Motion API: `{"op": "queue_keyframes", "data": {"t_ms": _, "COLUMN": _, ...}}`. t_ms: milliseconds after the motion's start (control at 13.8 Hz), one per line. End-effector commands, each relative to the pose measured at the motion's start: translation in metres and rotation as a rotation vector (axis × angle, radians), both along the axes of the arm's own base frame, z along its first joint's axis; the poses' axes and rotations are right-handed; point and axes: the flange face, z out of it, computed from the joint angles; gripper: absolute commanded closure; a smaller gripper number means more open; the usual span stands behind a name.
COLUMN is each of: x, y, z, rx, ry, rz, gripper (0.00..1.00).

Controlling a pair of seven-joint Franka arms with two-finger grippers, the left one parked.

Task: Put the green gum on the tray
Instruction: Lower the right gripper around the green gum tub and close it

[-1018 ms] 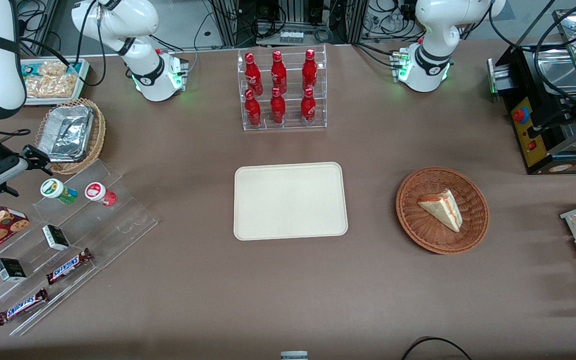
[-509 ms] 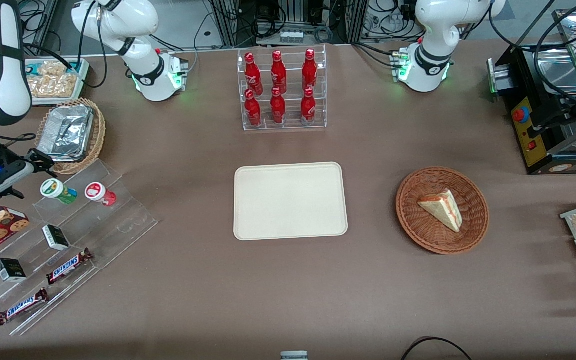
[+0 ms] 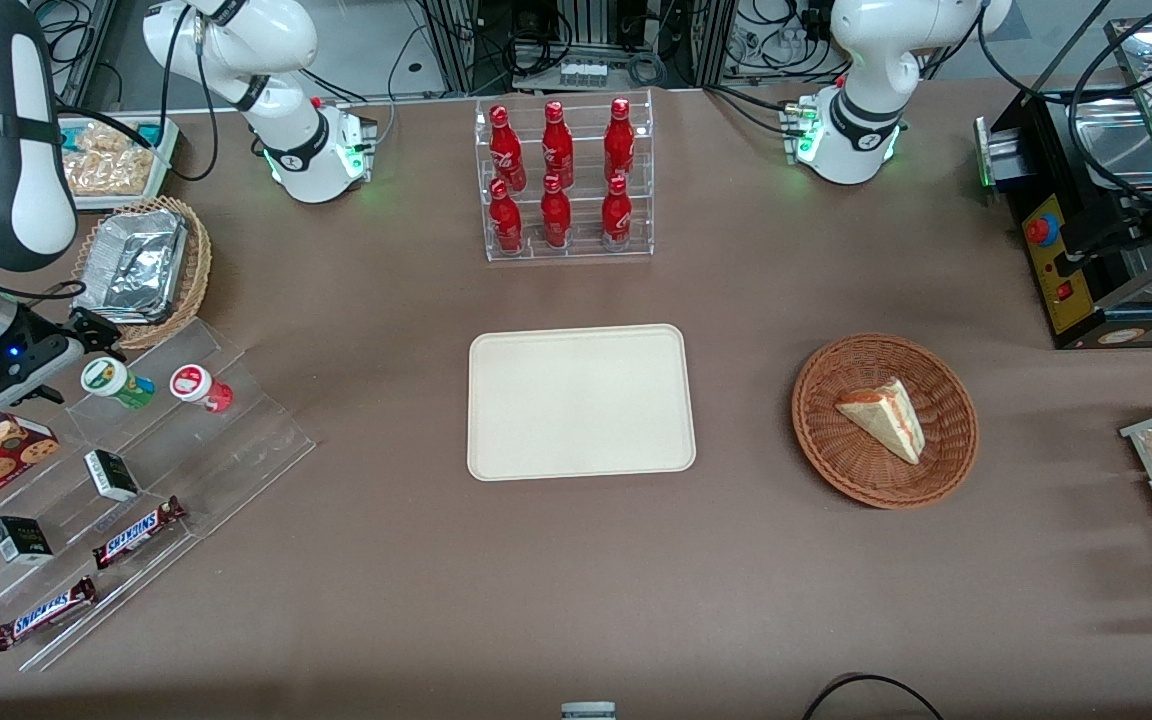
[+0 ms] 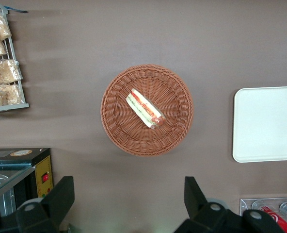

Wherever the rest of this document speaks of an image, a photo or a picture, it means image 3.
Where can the black heating machine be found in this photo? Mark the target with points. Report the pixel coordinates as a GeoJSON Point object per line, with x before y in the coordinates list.
{"type": "Point", "coordinates": [1086, 300]}

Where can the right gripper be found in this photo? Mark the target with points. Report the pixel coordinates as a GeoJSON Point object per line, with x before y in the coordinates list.
{"type": "Point", "coordinates": [48, 343]}

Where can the light wicker basket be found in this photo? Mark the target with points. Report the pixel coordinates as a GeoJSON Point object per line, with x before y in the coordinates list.
{"type": "Point", "coordinates": [198, 270]}

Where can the grey small device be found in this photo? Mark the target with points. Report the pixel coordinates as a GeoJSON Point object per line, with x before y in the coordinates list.
{"type": "Point", "coordinates": [588, 711]}

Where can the green gum container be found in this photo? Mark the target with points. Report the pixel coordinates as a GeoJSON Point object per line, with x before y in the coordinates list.
{"type": "Point", "coordinates": [116, 383]}

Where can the clear cracker bag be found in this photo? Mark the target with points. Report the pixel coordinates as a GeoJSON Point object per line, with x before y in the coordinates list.
{"type": "Point", "coordinates": [111, 173]}
{"type": "Point", "coordinates": [101, 135]}

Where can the clear acrylic stepped stand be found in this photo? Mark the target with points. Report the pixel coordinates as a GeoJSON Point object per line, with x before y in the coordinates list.
{"type": "Point", "coordinates": [236, 440]}

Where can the beige plastic tray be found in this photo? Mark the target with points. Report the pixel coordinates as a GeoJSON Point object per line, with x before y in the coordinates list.
{"type": "Point", "coordinates": [581, 402]}

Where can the brown wicker basket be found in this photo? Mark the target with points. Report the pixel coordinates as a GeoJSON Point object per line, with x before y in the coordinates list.
{"type": "Point", "coordinates": [836, 440]}

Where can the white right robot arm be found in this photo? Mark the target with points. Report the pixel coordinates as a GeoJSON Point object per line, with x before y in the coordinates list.
{"type": "Point", "coordinates": [16, 150]}

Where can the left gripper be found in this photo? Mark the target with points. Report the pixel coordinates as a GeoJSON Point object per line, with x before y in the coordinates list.
{"type": "Point", "coordinates": [1139, 233]}

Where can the clear acrylic bottle rack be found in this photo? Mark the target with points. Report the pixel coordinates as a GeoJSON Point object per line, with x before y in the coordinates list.
{"type": "Point", "coordinates": [566, 240]}

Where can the small black box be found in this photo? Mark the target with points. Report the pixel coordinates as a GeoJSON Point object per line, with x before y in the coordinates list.
{"type": "Point", "coordinates": [21, 540]}
{"type": "Point", "coordinates": [112, 475]}

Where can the triangle sandwich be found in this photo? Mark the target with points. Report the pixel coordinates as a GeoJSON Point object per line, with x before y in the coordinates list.
{"type": "Point", "coordinates": [886, 415]}

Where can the silver foil tray stack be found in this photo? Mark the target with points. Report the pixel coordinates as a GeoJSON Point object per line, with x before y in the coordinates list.
{"type": "Point", "coordinates": [141, 265]}

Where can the teal snack packet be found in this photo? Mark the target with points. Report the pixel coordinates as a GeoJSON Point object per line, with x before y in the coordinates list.
{"type": "Point", "coordinates": [150, 133]}

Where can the snickers bar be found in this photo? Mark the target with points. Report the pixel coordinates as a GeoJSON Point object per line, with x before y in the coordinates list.
{"type": "Point", "coordinates": [136, 533]}
{"type": "Point", "coordinates": [41, 613]}

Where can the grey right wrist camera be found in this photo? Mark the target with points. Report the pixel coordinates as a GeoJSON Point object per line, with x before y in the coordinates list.
{"type": "Point", "coordinates": [21, 385]}

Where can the red gum container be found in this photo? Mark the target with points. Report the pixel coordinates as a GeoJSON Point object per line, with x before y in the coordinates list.
{"type": "Point", "coordinates": [198, 387]}

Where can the red cola bottle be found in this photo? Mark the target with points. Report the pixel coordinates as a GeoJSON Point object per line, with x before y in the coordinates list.
{"type": "Point", "coordinates": [619, 140]}
{"type": "Point", "coordinates": [504, 145]}
{"type": "Point", "coordinates": [557, 145]}
{"type": "Point", "coordinates": [506, 218]}
{"type": "Point", "coordinates": [555, 215]}
{"type": "Point", "coordinates": [617, 212]}

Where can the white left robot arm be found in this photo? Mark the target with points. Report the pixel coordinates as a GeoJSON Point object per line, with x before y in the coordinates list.
{"type": "Point", "coordinates": [866, 60]}

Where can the white snack bin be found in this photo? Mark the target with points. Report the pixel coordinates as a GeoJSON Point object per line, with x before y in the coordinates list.
{"type": "Point", "coordinates": [171, 150]}

